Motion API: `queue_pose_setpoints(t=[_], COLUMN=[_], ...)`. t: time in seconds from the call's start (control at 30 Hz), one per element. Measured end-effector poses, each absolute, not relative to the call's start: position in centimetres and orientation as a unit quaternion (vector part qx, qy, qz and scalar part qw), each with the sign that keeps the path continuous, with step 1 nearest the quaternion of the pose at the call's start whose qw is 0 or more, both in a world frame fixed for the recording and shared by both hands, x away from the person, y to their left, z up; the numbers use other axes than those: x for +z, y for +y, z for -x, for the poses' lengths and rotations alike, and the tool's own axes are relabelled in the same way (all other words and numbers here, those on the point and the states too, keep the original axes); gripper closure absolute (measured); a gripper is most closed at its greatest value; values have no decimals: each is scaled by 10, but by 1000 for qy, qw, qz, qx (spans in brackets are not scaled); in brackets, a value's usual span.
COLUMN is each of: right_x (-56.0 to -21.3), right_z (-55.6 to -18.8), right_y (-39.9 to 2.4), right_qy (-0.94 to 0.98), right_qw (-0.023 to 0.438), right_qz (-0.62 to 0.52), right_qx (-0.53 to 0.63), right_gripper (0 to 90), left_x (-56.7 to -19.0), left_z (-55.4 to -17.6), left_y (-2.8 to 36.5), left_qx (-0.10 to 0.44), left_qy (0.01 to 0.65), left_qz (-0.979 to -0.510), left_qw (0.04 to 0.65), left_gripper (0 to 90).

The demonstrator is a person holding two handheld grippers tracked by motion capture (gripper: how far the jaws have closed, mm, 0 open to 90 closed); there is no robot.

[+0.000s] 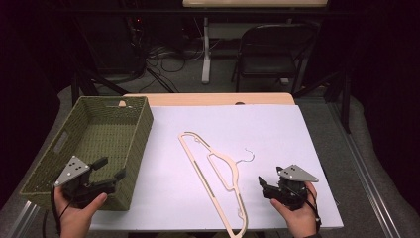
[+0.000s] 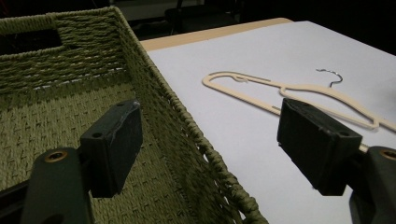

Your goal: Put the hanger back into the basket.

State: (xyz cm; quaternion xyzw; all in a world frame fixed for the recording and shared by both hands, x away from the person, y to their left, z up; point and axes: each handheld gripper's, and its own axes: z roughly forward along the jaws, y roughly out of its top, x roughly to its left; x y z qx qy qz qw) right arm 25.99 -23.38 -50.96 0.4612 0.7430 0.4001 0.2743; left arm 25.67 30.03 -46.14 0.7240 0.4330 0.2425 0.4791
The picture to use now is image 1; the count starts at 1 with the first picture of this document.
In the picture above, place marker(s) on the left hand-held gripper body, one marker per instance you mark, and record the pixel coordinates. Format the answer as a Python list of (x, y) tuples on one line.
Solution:
[(74, 172)]

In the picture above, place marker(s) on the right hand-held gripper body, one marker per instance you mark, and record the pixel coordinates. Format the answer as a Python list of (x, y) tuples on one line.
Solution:
[(292, 190)]

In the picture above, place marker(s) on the person's right hand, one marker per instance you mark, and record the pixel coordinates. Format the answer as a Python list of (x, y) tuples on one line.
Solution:
[(302, 221)]

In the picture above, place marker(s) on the person's left hand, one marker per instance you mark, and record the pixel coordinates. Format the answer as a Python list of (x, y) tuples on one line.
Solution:
[(74, 219)]

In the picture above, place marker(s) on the green woven basket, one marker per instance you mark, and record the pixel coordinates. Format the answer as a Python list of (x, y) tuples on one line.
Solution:
[(109, 132)]

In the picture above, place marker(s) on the white table sheet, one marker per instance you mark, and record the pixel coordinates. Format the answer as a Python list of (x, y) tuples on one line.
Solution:
[(270, 132)]

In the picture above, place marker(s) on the beige clothes hanger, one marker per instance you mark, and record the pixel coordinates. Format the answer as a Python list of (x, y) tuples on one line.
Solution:
[(199, 167)]

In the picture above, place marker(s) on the black metal stand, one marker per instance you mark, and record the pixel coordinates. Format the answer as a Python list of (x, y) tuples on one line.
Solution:
[(85, 82), (343, 99)]

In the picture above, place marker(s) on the black folding chair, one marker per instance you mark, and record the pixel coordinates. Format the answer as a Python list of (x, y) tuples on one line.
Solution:
[(274, 62)]

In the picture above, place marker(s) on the white-legged desk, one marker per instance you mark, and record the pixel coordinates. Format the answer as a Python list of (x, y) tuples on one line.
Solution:
[(206, 59)]

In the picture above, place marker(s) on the aluminium rail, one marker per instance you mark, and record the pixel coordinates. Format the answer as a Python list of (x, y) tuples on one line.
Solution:
[(363, 172), (23, 219)]

